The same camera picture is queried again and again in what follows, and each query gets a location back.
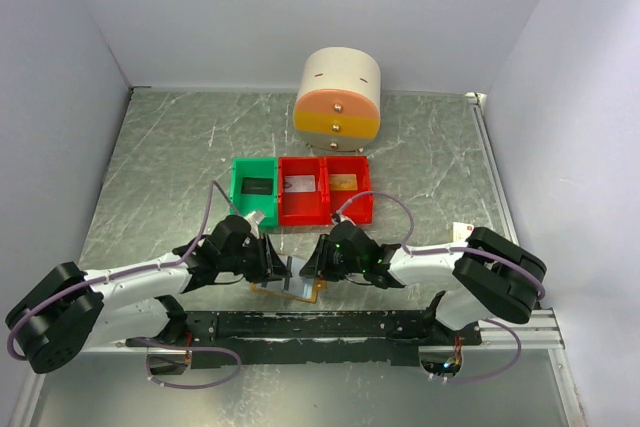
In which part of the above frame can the gold VIP card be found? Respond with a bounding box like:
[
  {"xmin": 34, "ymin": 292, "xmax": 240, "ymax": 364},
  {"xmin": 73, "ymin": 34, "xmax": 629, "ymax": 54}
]
[{"xmin": 329, "ymin": 173, "xmax": 358, "ymax": 191}]

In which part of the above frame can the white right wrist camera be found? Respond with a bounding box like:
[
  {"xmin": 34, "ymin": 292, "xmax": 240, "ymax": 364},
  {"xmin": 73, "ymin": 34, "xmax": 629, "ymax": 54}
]
[{"xmin": 331, "ymin": 212, "xmax": 355, "ymax": 226}]

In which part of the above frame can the red bin with gold card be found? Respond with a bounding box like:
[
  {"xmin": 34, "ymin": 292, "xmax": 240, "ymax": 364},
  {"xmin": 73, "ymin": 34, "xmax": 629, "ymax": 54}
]
[{"xmin": 325, "ymin": 155, "xmax": 374, "ymax": 224}]

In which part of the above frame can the red bin with silver card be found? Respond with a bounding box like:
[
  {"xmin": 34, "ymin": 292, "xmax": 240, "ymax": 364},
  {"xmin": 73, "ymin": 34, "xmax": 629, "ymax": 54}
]
[{"xmin": 278, "ymin": 156, "xmax": 328, "ymax": 226}]

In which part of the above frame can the aluminium frame rail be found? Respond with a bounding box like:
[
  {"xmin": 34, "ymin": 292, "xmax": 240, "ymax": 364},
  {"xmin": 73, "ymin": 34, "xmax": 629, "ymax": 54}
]
[{"xmin": 464, "ymin": 91, "xmax": 566, "ymax": 351}]

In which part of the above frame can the tan leather card holder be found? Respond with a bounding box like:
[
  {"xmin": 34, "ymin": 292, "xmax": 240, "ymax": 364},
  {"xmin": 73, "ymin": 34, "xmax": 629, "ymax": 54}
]
[{"xmin": 251, "ymin": 254, "xmax": 327, "ymax": 303}]

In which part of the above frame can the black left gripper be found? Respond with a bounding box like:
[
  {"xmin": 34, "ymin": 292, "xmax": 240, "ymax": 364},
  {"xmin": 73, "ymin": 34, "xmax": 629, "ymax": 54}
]
[{"xmin": 219, "ymin": 232, "xmax": 293, "ymax": 283}]

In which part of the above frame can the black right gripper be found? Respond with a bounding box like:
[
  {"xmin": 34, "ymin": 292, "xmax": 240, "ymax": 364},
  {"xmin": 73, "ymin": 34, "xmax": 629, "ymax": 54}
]
[{"xmin": 301, "ymin": 234, "xmax": 365, "ymax": 282}]

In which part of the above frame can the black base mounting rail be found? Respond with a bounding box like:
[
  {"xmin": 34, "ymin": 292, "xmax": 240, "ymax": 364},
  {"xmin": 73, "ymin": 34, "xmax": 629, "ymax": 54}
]
[{"xmin": 152, "ymin": 310, "xmax": 481, "ymax": 367}]

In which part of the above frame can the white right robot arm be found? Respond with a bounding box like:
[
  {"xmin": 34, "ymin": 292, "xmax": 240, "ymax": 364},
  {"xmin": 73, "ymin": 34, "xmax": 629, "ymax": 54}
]
[{"xmin": 299, "ymin": 221, "xmax": 547, "ymax": 345}]

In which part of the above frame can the green plastic bin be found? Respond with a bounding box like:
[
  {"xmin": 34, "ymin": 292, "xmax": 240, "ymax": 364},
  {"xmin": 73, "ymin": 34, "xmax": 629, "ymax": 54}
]
[{"xmin": 230, "ymin": 157, "xmax": 279, "ymax": 228}]

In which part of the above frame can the silver VIP card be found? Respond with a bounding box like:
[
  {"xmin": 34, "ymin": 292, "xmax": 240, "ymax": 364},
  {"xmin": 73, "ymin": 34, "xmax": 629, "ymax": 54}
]
[{"xmin": 283, "ymin": 175, "xmax": 317, "ymax": 193}]

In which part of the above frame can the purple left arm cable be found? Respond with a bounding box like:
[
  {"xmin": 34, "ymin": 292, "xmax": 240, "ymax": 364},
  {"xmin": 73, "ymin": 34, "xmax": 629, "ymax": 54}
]
[{"xmin": 7, "ymin": 180, "xmax": 243, "ymax": 391}]

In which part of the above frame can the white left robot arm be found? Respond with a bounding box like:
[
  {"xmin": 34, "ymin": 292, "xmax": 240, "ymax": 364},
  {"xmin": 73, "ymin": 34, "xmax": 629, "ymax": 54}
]
[{"xmin": 5, "ymin": 215, "xmax": 288, "ymax": 373}]

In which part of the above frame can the silver card with black stripe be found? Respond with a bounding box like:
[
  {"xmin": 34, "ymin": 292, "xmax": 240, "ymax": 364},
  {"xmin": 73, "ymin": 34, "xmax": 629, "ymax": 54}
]
[{"xmin": 282, "ymin": 256, "xmax": 293, "ymax": 292}]

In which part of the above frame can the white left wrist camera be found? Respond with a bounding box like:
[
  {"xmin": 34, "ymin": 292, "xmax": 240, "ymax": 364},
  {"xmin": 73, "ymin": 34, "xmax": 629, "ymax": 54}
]
[{"xmin": 244, "ymin": 209, "xmax": 266, "ymax": 238}]

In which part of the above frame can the white red card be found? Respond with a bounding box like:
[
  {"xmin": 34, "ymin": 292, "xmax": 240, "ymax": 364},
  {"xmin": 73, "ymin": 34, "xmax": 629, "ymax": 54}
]
[{"xmin": 452, "ymin": 222, "xmax": 474, "ymax": 242}]

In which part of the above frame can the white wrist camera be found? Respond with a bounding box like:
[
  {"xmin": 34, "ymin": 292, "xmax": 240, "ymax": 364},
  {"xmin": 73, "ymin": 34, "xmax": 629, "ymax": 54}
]
[
  {"xmin": 331, "ymin": 212, "xmax": 355, "ymax": 226},
  {"xmin": 244, "ymin": 209, "xmax": 266, "ymax": 238}
]

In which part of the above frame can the round three-drawer mini cabinet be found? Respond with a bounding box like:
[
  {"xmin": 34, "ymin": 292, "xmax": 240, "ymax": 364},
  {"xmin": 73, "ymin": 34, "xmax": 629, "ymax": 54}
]
[{"xmin": 293, "ymin": 47, "xmax": 381, "ymax": 152}]

